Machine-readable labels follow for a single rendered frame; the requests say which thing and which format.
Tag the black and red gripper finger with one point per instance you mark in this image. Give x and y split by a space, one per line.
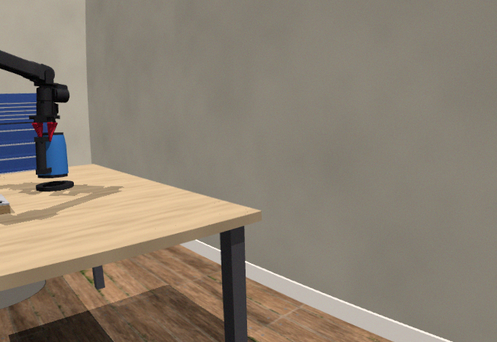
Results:
51 128
38 127

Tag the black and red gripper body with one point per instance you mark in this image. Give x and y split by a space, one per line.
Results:
44 112

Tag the blue kettle with black lid and handle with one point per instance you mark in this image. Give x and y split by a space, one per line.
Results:
56 165

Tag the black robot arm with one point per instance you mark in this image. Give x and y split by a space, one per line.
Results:
48 90

